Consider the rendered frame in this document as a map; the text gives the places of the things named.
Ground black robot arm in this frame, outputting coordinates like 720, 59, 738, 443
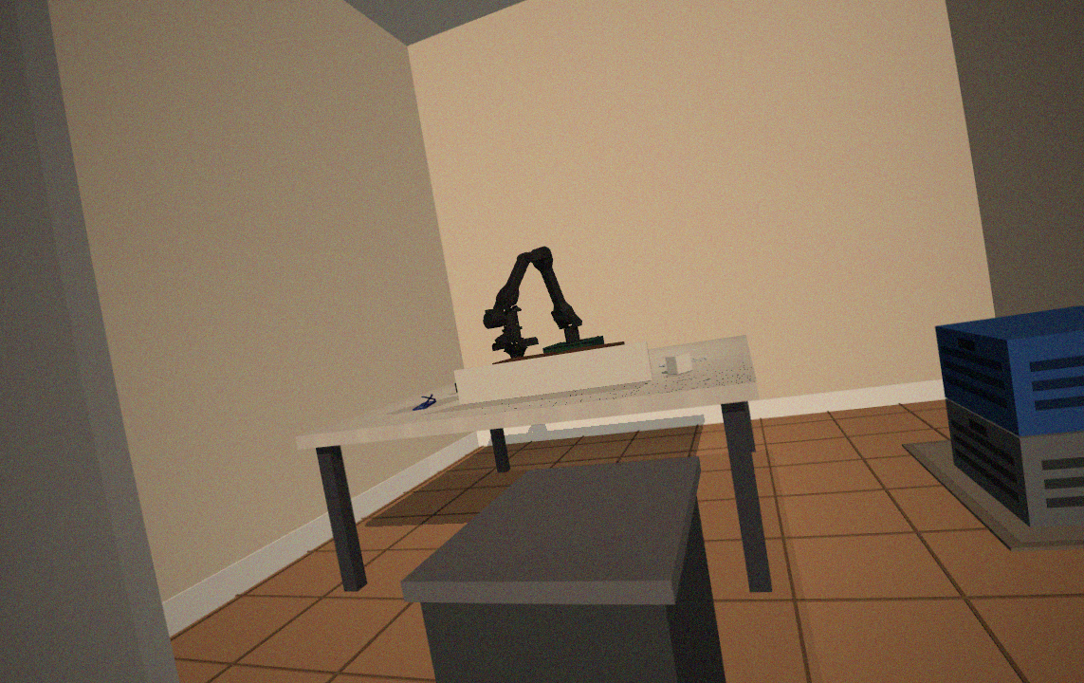
483, 247, 583, 348

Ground dark blue glasses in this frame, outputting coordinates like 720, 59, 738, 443
413, 394, 436, 411

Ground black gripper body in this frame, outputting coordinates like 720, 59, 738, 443
492, 324, 539, 351

